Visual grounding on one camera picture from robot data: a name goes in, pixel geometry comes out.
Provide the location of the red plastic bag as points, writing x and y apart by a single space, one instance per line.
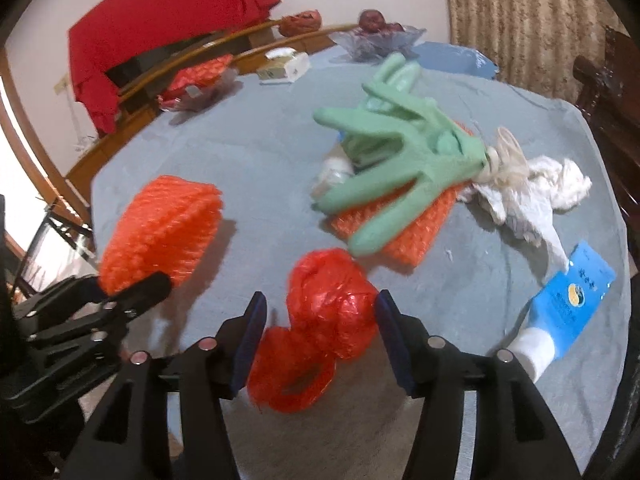
330 300

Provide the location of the dark wooden chair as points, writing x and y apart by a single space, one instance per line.
610 90

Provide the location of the curved wooden bench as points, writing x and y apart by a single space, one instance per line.
150 90

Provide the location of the red snack packet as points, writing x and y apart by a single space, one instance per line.
200 75

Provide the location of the beige patterned curtain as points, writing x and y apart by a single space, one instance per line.
525 20

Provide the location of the cream rubber bands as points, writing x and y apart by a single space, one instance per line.
505 155

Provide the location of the red bag on bench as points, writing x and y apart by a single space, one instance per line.
300 22

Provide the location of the orange foam fruit net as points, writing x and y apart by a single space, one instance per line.
160 230

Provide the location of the flat blue plastic sheet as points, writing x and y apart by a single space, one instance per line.
455 60

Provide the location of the green rubber glove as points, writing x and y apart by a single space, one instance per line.
400 160
392 80

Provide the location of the glass fruit bowl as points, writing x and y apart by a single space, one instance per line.
370 45

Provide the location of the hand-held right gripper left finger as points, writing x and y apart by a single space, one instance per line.
248 345

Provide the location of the small red apple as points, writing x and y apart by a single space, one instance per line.
395 27

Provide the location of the black metal frame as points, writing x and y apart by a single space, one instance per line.
55 235

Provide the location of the grey tablecloth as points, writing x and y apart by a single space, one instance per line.
260 160

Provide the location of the red cloth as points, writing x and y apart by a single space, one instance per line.
150 30

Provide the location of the white plastic bottle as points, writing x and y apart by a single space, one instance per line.
332 172

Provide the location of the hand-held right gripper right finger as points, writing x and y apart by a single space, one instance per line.
395 345

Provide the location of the large red apple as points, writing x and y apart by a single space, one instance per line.
372 20

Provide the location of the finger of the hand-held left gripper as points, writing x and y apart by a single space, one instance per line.
145 290
85 360

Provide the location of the clear glass dish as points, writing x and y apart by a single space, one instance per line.
215 92

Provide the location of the white crumpled plastic bag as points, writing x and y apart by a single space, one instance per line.
530 195

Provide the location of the flat orange foam net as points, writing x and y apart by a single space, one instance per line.
415 240

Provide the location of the white tissue box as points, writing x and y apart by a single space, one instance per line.
285 66

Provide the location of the blue printed packet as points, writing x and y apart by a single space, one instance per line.
575 295

